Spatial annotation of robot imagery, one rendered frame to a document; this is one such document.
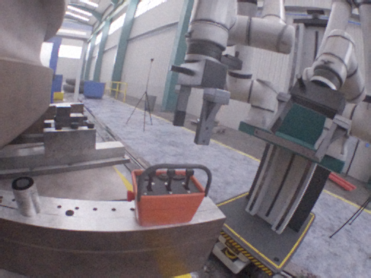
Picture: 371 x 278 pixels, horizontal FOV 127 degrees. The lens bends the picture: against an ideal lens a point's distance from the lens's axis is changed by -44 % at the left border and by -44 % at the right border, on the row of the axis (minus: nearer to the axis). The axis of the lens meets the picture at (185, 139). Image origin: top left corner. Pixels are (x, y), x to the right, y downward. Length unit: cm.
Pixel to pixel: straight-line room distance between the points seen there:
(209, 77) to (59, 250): 62
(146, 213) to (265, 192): 96
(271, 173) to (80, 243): 109
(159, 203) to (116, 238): 18
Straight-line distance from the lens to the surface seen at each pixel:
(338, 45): 49
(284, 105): 42
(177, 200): 45
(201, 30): 34
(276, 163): 118
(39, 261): 72
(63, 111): 145
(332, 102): 39
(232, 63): 37
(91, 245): 55
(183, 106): 42
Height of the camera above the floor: 106
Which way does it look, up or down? 15 degrees down
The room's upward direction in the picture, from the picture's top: 12 degrees clockwise
